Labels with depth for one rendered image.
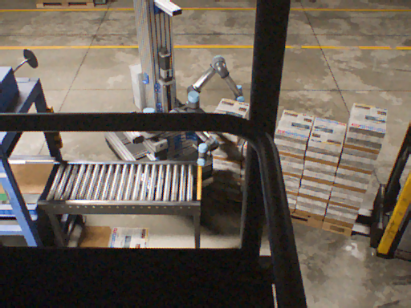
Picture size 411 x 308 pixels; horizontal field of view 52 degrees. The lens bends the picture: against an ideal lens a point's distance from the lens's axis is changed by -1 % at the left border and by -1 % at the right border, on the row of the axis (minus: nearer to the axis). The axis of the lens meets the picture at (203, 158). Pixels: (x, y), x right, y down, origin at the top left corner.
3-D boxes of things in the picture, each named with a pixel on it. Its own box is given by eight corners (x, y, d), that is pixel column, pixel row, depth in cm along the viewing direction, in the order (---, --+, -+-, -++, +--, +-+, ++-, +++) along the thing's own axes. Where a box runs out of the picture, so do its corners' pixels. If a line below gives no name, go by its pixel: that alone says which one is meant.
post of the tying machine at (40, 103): (76, 203, 456) (40, 77, 355) (75, 209, 450) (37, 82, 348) (68, 203, 457) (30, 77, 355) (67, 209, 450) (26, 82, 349)
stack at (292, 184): (222, 177, 485) (225, 118, 431) (326, 203, 455) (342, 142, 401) (211, 201, 458) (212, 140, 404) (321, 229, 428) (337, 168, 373)
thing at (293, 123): (284, 110, 401) (284, 109, 401) (314, 116, 394) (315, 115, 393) (275, 132, 376) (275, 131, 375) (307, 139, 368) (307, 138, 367)
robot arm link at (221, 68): (224, 64, 401) (247, 100, 430) (222, 58, 410) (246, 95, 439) (213, 70, 405) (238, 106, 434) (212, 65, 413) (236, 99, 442)
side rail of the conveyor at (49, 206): (200, 210, 357) (200, 200, 349) (200, 215, 353) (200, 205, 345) (42, 209, 359) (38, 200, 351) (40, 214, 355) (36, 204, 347)
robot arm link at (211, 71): (185, 97, 434) (219, 58, 409) (184, 90, 445) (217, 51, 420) (193, 103, 440) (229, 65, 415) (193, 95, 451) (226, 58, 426)
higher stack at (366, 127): (325, 202, 455) (351, 101, 371) (354, 209, 448) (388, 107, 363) (320, 228, 428) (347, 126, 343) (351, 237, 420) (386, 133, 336)
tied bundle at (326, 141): (311, 135, 409) (315, 116, 393) (342, 143, 401) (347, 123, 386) (303, 160, 382) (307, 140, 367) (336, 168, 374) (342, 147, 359)
